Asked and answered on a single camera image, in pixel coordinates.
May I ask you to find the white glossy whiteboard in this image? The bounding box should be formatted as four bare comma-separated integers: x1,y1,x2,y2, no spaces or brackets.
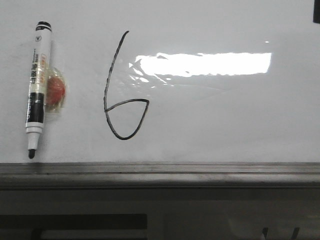
0,0,320,163

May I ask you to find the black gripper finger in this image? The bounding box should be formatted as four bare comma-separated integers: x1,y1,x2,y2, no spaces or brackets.
312,0,320,23

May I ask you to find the white black whiteboard marker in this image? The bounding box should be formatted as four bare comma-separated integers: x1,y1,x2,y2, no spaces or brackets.
25,21,52,159

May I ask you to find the red magnet under tape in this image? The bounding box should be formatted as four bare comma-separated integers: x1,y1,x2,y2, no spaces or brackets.
44,67,69,116

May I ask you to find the grey metal whiteboard tray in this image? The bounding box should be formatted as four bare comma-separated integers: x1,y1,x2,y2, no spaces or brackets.
0,162,320,189

